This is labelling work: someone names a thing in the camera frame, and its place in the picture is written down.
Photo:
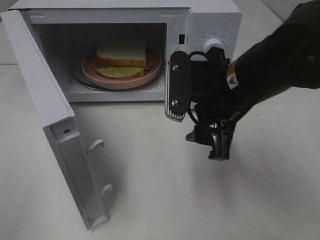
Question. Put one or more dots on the white microwave oven body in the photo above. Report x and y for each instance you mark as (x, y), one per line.
(70, 30)

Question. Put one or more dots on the sandwich with lettuce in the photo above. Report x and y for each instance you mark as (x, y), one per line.
(122, 59)

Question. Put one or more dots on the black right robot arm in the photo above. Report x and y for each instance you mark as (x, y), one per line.
(289, 57)

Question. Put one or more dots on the pink round plate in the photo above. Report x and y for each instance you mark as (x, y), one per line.
(90, 73)

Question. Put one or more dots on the glass microwave turntable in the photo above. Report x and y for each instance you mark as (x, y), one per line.
(85, 83)

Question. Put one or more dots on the white microwave door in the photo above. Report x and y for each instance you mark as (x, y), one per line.
(57, 118)

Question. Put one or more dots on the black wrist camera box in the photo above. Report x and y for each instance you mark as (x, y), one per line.
(187, 80)

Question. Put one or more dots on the upper white power knob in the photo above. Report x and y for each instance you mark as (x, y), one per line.
(212, 42)

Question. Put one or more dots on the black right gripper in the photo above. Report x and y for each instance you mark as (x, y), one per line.
(212, 123)

